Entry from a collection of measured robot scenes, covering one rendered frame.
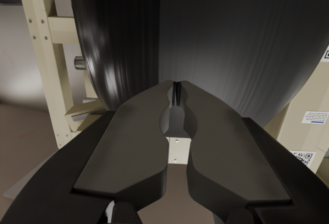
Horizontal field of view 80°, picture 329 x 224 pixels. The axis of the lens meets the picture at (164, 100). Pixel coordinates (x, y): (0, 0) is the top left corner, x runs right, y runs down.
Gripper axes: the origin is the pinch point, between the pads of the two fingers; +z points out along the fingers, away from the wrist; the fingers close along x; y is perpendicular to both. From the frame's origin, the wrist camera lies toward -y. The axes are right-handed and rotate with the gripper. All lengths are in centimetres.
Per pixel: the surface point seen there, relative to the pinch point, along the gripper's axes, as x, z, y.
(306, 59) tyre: 13.1, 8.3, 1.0
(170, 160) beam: 2, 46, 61
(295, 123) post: 28.2, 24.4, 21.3
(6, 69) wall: -378, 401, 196
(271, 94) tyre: 10.9, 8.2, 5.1
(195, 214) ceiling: 44, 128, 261
